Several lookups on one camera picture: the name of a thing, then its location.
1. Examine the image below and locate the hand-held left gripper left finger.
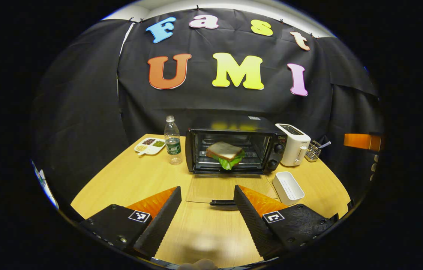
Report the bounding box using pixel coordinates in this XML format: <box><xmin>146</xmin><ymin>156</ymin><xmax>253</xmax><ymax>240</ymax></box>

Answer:
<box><xmin>80</xmin><ymin>186</ymin><xmax>182</xmax><ymax>259</ymax></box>

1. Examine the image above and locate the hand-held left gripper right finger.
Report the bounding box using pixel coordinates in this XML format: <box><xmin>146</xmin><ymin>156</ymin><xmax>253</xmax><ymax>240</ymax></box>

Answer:
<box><xmin>233</xmin><ymin>185</ymin><xmax>338</xmax><ymax>260</ymax></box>

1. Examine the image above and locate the lettuce sandwich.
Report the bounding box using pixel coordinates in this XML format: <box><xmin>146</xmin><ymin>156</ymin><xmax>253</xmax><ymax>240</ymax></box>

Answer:
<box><xmin>205</xmin><ymin>141</ymin><xmax>246</xmax><ymax>171</ymax></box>

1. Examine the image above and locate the black electric oven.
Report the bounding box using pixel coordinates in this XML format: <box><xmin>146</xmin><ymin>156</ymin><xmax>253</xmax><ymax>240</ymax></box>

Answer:
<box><xmin>185</xmin><ymin>116</ymin><xmax>288</xmax><ymax>209</ymax></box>

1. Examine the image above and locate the white rectangular dish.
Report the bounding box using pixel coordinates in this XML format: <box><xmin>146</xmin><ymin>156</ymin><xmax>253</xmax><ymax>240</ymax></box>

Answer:
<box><xmin>272</xmin><ymin>171</ymin><xmax>305</xmax><ymax>206</ymax></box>

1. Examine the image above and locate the white toaster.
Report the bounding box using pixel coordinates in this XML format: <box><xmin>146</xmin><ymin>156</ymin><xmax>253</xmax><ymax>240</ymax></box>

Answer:
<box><xmin>275</xmin><ymin>123</ymin><xmax>311</xmax><ymax>167</ymax></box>

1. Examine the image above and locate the clear plastic water bottle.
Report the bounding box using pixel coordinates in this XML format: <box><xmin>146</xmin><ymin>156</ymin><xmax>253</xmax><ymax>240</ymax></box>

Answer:
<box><xmin>164</xmin><ymin>115</ymin><xmax>183</xmax><ymax>165</ymax></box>

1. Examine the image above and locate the white divided snack plate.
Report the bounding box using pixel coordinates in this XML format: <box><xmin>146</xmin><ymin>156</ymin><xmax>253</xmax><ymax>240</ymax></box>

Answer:
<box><xmin>134</xmin><ymin>137</ymin><xmax>166</xmax><ymax>156</ymax></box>

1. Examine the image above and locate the metal wire utensil holder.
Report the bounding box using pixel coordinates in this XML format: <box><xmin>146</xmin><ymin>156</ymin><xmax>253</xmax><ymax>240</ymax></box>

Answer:
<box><xmin>304</xmin><ymin>141</ymin><xmax>331</xmax><ymax>162</ymax></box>

